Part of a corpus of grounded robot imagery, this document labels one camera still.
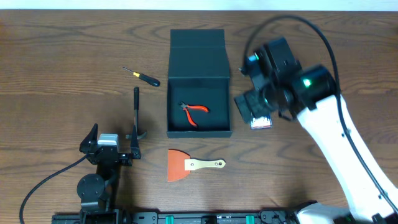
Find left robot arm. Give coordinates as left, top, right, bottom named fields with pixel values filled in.
left=76, top=124, right=141, bottom=224

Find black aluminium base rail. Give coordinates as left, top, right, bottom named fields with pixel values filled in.
left=51, top=210, right=299, bottom=224

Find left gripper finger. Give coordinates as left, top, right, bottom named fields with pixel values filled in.
left=130, top=125, right=141, bottom=159
left=80, top=123, right=98, bottom=149

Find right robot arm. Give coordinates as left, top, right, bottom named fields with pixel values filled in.
left=234, top=50, right=397, bottom=223

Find black steel claw hammer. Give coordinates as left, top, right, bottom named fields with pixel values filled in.
left=126, top=86, right=147, bottom=142

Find clear precision screwdriver case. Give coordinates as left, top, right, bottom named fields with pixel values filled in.
left=250, top=115, right=272, bottom=130

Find dark green open box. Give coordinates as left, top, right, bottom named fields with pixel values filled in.
left=167, top=29, right=232, bottom=138

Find black handled screwdriver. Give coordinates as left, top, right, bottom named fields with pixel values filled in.
left=123, top=67, right=160, bottom=87

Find red handled pliers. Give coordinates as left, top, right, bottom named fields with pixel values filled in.
left=179, top=101, right=210, bottom=128

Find orange scraper wooden handle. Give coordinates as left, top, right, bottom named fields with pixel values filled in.
left=167, top=149, right=226, bottom=182

